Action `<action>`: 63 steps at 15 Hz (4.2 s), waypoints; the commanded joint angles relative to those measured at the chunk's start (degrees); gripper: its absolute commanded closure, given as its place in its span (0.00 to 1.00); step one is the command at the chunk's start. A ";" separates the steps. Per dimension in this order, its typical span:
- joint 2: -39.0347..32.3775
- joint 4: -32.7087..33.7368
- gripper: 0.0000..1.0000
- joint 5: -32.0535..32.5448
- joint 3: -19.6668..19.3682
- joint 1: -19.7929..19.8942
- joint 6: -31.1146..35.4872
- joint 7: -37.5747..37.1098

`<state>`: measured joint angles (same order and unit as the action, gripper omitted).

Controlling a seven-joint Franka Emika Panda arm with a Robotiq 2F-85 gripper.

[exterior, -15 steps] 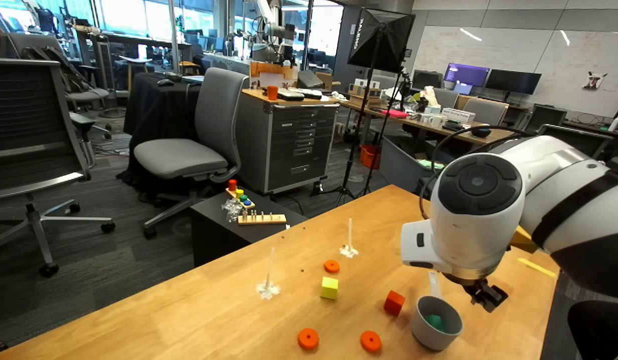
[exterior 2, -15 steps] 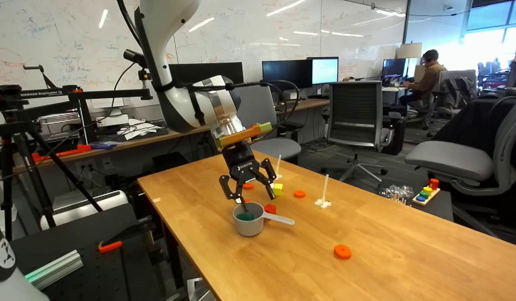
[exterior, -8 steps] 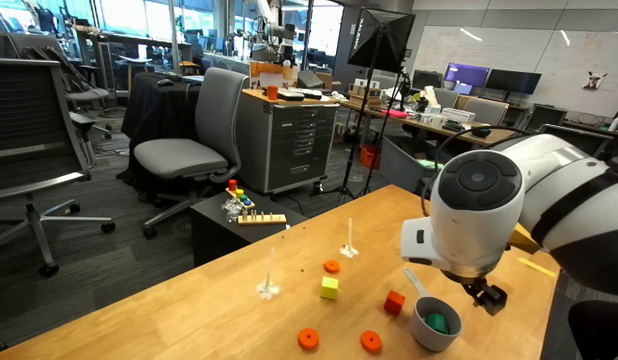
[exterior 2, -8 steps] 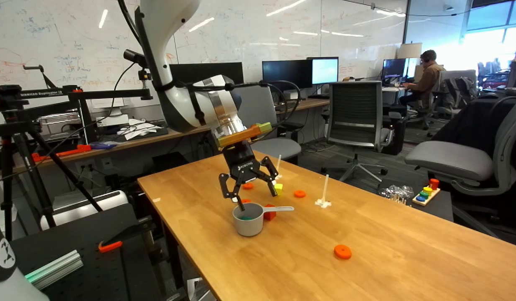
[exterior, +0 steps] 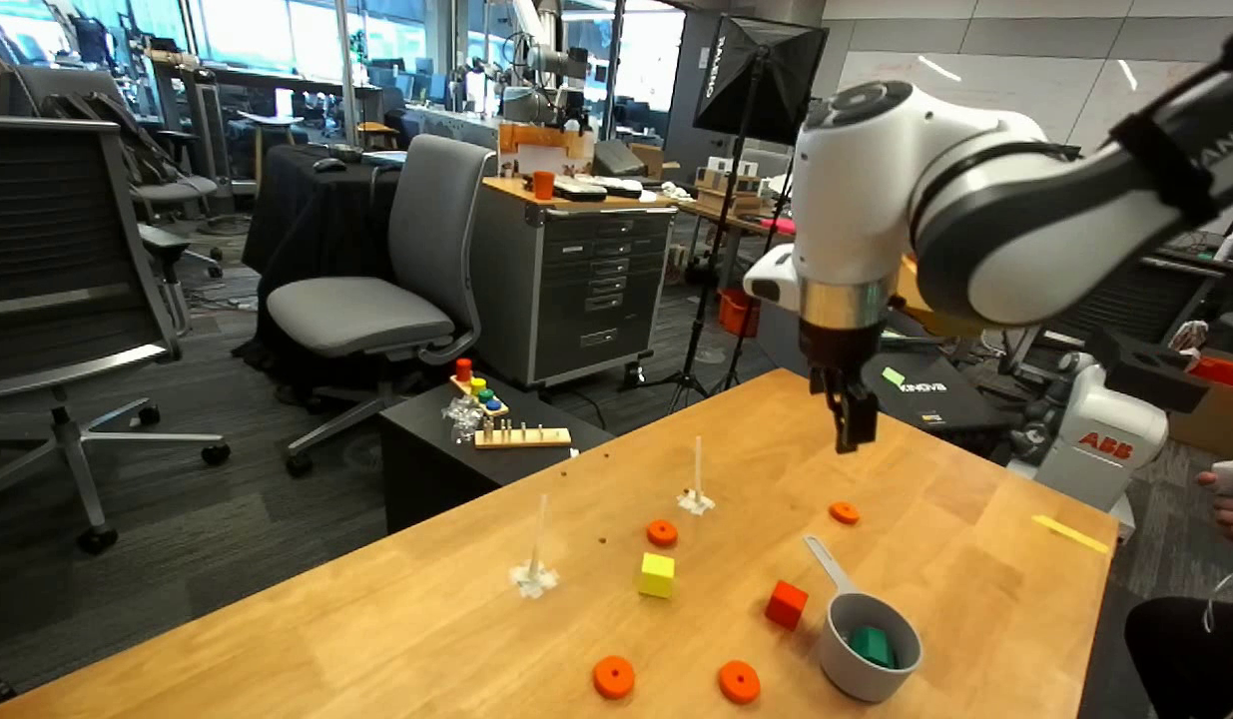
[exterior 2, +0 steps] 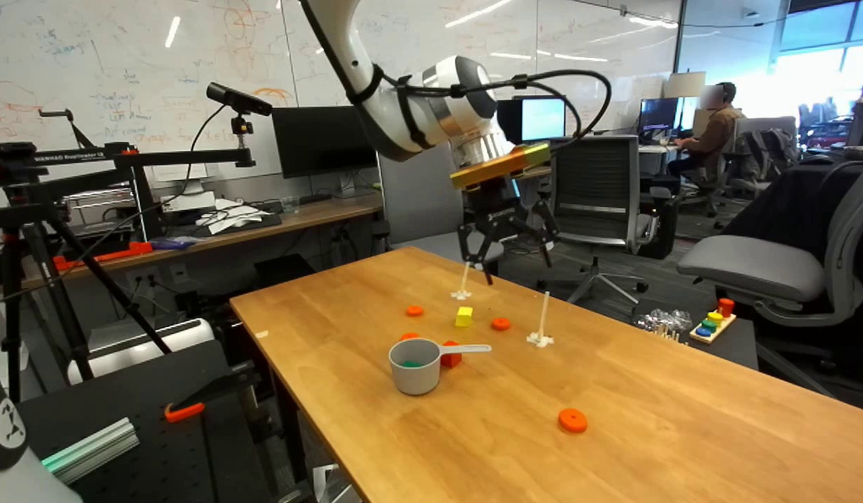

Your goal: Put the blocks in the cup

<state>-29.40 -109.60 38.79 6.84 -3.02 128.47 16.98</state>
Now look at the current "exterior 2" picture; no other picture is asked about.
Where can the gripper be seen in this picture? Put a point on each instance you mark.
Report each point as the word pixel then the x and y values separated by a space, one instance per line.
pixel 497 202

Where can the grey measuring cup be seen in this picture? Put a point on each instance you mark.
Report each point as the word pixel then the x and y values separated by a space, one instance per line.
pixel 414 377

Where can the white peg on base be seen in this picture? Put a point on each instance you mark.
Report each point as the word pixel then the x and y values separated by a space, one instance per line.
pixel 541 339
pixel 462 293

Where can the yellow block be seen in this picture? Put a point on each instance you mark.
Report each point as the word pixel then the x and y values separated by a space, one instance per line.
pixel 464 318

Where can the light grey chair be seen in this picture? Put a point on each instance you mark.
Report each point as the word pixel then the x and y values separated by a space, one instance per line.
pixel 421 202

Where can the mesh back office chair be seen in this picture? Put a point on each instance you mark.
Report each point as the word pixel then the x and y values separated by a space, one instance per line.
pixel 599 188

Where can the lit monitor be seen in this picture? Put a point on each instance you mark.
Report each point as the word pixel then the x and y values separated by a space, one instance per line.
pixel 541 119

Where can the red block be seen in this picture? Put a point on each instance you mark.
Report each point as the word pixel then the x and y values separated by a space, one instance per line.
pixel 452 360

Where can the clear plastic bag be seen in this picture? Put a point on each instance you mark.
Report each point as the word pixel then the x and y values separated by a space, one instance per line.
pixel 665 320

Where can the dark monitor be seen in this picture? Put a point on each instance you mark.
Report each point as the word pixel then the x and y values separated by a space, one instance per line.
pixel 658 114

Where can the wooden desk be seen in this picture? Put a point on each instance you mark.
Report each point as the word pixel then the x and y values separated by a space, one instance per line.
pixel 312 216

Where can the black monitor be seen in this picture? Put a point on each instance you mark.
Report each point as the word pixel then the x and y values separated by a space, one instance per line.
pixel 323 140

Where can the colourful stacking toy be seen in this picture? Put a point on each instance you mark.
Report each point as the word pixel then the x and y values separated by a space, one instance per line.
pixel 712 327

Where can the person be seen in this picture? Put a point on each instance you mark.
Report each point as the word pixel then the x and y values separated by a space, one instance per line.
pixel 714 136

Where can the white lamp shade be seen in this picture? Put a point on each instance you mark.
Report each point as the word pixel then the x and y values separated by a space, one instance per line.
pixel 685 84

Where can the black side table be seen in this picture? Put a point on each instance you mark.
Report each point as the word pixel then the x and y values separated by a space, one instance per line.
pixel 731 346

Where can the grey office chair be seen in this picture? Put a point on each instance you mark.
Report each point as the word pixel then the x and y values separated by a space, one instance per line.
pixel 759 269

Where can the heap of papers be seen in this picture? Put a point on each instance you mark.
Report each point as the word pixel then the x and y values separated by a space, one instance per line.
pixel 228 215

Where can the window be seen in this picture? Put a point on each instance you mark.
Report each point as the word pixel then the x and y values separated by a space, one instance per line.
pixel 822 63

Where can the orange and black clamp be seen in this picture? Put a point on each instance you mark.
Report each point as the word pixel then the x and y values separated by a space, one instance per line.
pixel 183 411

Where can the white cylinder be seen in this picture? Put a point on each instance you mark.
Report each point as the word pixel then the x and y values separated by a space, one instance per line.
pixel 144 349

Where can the red tool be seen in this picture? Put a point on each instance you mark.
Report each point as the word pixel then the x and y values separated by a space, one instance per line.
pixel 117 253

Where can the whiteboard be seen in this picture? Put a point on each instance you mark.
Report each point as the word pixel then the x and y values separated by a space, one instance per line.
pixel 124 63

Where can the aluminium profile bar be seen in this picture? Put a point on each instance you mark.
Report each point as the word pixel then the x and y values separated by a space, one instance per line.
pixel 89 450

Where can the camera on tripod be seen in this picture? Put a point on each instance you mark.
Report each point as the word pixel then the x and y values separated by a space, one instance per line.
pixel 40 209

